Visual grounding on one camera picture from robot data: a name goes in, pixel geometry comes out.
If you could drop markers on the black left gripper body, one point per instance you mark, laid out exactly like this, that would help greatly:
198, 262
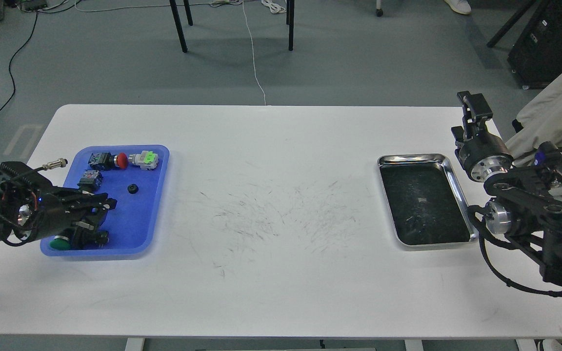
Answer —
32, 206

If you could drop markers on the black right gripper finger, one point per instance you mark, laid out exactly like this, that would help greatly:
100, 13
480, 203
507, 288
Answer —
458, 133
476, 113

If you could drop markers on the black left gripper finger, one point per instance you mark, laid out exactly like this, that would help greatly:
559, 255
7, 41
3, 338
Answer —
91, 221
76, 200

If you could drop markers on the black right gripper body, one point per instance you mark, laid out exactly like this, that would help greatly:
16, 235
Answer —
483, 156

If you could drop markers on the yellow push button switch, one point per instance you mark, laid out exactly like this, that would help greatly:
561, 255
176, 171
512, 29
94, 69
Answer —
90, 181

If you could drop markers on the small black gear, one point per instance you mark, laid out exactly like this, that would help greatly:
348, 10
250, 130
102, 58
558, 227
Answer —
133, 188

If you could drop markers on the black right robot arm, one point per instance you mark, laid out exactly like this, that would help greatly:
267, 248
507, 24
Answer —
521, 213

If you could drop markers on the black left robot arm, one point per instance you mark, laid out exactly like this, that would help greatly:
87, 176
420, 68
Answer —
32, 208

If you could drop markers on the blue plastic tray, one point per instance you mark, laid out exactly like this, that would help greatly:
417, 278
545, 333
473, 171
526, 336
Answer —
131, 224

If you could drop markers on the beige cloth cover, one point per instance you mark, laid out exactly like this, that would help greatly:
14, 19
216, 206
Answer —
541, 121

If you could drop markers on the metal tray with black mat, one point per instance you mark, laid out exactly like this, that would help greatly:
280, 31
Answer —
426, 202

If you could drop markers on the white sneaker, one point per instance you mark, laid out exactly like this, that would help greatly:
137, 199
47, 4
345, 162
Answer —
459, 6

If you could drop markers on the black equipment case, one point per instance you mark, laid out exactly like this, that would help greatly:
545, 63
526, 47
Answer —
536, 57

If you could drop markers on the black chair legs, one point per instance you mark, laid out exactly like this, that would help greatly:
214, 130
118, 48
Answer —
289, 8

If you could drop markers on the green push button switch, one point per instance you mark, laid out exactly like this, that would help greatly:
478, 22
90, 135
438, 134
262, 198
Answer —
61, 243

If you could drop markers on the red push button switch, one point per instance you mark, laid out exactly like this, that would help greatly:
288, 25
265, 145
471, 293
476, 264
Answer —
107, 161

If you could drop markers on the green and grey switch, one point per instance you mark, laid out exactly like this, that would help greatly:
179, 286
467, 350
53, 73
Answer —
145, 160

